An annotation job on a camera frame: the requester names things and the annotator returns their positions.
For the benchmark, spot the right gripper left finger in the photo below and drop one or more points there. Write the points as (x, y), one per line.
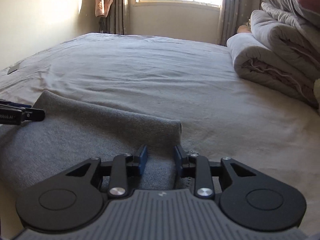
(123, 167)

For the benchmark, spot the grey bed sheet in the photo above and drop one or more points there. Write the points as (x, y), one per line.
(193, 82)

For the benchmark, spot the grey quilted pillow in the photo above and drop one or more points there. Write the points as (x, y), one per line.
(304, 27)

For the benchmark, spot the folded grey quilt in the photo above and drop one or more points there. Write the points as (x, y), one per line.
(287, 43)
(254, 62)

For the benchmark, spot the grey curtain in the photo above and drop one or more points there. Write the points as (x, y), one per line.
(118, 20)
(233, 14)

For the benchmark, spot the lower folded grey quilt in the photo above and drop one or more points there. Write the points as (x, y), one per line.
(254, 62)

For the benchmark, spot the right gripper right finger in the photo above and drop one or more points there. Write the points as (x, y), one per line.
(197, 167)

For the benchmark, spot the left grey curtain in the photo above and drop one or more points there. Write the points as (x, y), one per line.
(118, 20)

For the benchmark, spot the upper folded grey quilt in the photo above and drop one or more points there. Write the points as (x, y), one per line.
(287, 43)

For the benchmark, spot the grey knit cat sweater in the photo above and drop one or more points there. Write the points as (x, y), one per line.
(74, 131)

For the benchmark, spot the black phone on bed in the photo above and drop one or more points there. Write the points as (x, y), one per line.
(13, 68)

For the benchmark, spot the right grey curtain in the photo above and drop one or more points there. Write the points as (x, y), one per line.
(233, 14)

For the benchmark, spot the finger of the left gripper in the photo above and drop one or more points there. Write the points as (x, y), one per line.
(18, 105)
(32, 114)

